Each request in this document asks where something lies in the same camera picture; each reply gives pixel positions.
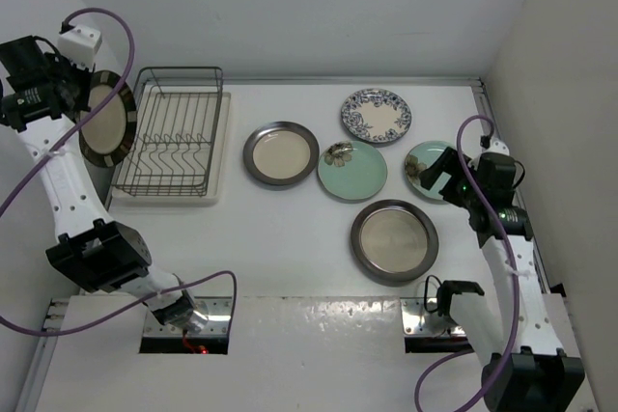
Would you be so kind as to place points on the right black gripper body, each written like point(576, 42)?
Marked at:
point(465, 195)

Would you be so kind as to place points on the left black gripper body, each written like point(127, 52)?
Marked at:
point(73, 79)

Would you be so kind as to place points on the teal flower plate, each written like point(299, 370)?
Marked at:
point(352, 171)
point(420, 158)

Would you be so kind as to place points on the dark checkered rim plate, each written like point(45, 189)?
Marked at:
point(107, 138)

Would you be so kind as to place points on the blue floral pattern plate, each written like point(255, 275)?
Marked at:
point(376, 116)

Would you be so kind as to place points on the large grey rim plate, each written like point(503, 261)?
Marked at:
point(395, 241)

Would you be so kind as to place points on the grey rim cream plate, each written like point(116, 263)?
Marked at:
point(281, 154)

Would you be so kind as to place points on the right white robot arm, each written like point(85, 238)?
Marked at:
point(524, 365)

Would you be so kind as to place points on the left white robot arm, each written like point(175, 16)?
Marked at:
point(92, 249)

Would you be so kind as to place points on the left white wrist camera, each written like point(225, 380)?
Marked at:
point(80, 45)

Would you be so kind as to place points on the grey wire dish rack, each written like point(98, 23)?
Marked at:
point(178, 76)

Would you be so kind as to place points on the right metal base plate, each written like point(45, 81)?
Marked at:
point(419, 323)

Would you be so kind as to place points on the metal base plate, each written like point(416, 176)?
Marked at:
point(210, 319)
point(419, 323)

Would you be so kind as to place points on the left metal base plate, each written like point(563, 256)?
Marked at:
point(210, 319)

